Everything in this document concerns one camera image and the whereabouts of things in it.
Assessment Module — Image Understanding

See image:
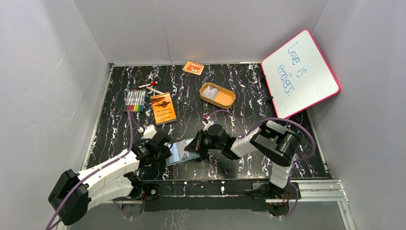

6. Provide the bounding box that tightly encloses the black aluminium base frame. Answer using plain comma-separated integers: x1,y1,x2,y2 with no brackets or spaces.
63,179,350,219

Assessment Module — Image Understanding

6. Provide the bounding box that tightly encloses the tan oval tray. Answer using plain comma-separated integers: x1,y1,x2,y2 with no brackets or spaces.
199,82,236,109

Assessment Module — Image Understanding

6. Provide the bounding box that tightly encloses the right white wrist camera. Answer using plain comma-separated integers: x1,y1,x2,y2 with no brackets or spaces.
203,116,214,131

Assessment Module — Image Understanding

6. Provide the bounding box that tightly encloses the orange paperback book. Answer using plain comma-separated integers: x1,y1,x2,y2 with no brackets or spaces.
150,92,177,126

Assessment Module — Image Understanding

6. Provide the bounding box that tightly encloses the white marker pen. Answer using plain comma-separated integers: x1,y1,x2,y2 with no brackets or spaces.
146,86,164,95

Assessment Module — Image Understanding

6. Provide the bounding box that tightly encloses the mint green card holder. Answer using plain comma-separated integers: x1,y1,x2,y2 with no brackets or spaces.
166,138,200,166

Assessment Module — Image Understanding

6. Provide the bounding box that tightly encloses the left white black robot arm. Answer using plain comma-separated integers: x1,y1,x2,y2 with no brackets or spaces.
46,131,172,230

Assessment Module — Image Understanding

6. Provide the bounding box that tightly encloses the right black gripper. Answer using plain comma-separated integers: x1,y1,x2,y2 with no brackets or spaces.
184,129,223,153

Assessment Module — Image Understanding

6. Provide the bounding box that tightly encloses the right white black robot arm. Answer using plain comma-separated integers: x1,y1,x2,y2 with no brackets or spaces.
184,120,301,198

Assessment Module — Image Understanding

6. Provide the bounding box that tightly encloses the pack of coloured markers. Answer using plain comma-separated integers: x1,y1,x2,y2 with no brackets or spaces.
125,90,146,112

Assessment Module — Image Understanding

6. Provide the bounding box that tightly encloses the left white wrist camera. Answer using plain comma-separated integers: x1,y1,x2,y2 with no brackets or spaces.
137,125,157,139

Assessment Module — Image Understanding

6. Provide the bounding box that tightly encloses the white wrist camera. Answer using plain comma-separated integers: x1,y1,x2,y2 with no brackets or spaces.
203,116,214,131
137,125,157,139

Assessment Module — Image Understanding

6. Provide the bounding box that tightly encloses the red capped marker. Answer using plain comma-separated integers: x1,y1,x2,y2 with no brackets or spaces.
138,81,158,89

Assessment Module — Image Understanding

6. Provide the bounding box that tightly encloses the pink framed whiteboard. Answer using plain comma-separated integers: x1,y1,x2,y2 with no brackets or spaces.
261,29,341,118

